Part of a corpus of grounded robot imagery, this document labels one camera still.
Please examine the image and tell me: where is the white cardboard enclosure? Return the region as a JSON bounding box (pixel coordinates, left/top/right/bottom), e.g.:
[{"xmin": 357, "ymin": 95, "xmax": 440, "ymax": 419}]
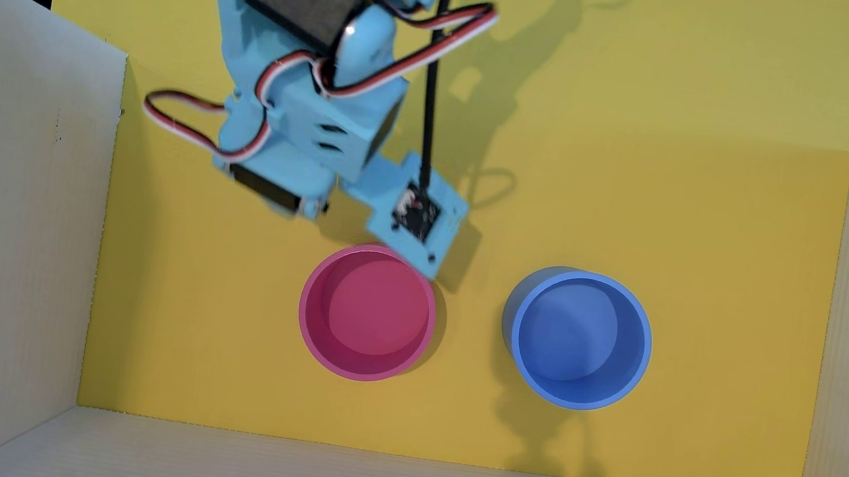
[{"xmin": 0, "ymin": 0, "xmax": 849, "ymax": 477}]

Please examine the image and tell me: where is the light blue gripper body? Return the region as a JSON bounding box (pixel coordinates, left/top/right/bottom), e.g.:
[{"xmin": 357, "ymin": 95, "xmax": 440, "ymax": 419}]
[{"xmin": 207, "ymin": 58, "xmax": 412, "ymax": 230}]

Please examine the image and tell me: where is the red white black servo cable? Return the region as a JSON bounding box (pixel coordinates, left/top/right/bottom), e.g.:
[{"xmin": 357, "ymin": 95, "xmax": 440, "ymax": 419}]
[
  {"xmin": 308, "ymin": 0, "xmax": 501, "ymax": 116},
  {"xmin": 137, "ymin": 32, "xmax": 321, "ymax": 175}
]

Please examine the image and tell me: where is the pink round box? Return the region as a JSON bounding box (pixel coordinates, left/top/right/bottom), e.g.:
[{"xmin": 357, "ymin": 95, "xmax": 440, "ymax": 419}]
[{"xmin": 291, "ymin": 237, "xmax": 445, "ymax": 390}]

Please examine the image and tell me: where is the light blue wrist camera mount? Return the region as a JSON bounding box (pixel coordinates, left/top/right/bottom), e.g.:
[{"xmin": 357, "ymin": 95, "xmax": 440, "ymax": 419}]
[{"xmin": 331, "ymin": 145, "xmax": 476, "ymax": 286}]

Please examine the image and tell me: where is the yellow mat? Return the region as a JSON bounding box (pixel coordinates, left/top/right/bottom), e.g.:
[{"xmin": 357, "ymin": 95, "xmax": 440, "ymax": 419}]
[{"xmin": 5, "ymin": 0, "xmax": 849, "ymax": 477}]

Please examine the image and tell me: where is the blue round box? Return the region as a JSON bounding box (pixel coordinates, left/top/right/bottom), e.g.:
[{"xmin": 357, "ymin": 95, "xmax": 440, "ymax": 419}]
[{"xmin": 492, "ymin": 260, "xmax": 661, "ymax": 419}]

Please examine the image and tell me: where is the black camera cable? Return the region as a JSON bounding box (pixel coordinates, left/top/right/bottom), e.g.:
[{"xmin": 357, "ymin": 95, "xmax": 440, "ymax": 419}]
[{"xmin": 410, "ymin": 0, "xmax": 462, "ymax": 203}]

